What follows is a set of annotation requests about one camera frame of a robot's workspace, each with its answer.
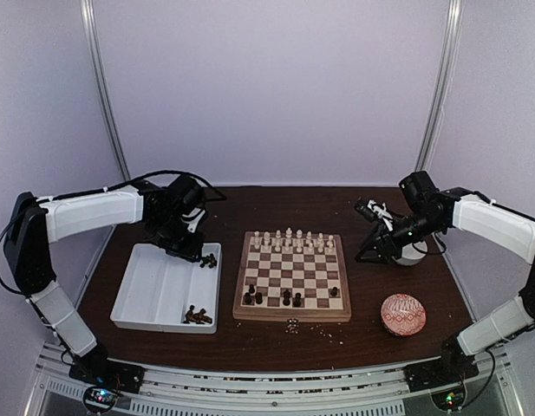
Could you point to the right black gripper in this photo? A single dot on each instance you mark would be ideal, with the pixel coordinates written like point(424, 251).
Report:
point(384, 244)

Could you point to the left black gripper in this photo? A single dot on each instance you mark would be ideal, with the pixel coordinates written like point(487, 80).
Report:
point(191, 251)

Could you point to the white plastic divided tray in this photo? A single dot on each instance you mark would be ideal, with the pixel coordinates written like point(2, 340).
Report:
point(157, 289)

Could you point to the wooden chess board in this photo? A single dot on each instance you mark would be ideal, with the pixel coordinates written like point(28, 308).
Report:
point(312, 275)

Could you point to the dark chess piece corner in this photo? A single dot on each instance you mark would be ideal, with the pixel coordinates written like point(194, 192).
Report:
point(247, 298)

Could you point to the dark chess piece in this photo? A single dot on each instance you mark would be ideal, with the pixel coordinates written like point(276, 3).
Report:
point(286, 297)

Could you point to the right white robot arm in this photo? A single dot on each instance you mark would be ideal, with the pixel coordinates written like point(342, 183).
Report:
point(492, 256)

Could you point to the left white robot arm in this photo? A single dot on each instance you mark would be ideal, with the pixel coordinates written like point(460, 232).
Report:
point(50, 241)

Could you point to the dark chess pieces upper pile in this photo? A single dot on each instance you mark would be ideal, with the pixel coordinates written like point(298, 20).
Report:
point(209, 261)

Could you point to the dark chess pieces pile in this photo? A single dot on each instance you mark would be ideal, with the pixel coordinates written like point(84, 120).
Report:
point(197, 316)
point(209, 261)

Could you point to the dark chess pieces lower pile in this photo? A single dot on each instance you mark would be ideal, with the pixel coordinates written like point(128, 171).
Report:
point(197, 316)

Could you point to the white chess pieces group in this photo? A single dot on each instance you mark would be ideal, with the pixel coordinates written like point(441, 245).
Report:
point(292, 242)

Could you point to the white ceramic bowl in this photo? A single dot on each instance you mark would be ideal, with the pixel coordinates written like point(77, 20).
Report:
point(412, 254)

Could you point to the red patterned bowl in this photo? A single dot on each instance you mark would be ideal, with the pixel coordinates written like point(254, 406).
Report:
point(403, 315)

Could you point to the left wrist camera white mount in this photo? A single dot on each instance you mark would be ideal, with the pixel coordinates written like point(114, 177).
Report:
point(193, 220)

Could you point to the right wrist camera with cable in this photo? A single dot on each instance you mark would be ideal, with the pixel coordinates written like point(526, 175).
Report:
point(375, 212)

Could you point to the right aluminium corner post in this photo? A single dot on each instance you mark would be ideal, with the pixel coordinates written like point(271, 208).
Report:
point(442, 85)

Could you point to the aluminium corner post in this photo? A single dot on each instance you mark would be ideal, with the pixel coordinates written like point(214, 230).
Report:
point(442, 85)
point(107, 111)

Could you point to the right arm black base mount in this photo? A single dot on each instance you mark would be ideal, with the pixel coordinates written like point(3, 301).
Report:
point(432, 374)

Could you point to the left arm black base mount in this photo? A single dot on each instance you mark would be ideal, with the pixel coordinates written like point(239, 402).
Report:
point(113, 375)

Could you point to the aluminium front rail frame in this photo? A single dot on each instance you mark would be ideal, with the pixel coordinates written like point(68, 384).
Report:
point(379, 390)

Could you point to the left aluminium corner post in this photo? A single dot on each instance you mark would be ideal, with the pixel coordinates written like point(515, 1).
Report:
point(107, 111)

